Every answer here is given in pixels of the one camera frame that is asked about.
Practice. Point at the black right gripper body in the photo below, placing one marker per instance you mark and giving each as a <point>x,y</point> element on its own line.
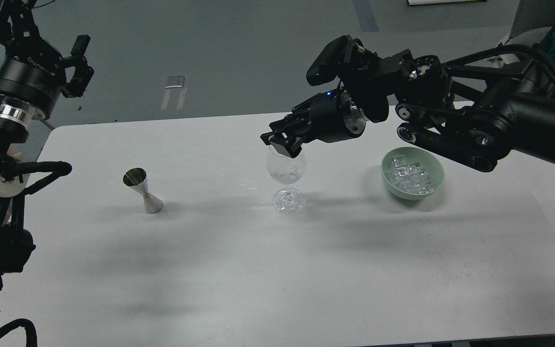
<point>332,116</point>

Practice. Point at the clear ice cubes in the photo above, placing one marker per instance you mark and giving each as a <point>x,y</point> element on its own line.
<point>409,177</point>

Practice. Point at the clear wine glass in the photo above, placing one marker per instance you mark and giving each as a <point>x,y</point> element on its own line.
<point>286,171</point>

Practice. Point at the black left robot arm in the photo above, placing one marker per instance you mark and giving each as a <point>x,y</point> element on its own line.
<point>17,181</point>

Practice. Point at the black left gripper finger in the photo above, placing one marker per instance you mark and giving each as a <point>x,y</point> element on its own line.
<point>19,35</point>
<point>82,74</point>

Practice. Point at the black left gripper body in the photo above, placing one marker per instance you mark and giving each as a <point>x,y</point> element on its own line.
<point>33,78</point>

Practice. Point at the steel double jigger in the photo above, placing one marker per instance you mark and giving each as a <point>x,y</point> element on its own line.
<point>136,179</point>

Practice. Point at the green bowl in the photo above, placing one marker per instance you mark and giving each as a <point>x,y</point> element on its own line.
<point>427,160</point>

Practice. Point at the grey office chair right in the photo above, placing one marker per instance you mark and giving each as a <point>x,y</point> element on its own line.
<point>533,20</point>

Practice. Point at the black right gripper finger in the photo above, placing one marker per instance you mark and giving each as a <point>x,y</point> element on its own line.
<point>296,128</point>
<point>289,144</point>

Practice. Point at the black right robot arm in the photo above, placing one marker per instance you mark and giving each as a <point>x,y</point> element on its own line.
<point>473,110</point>

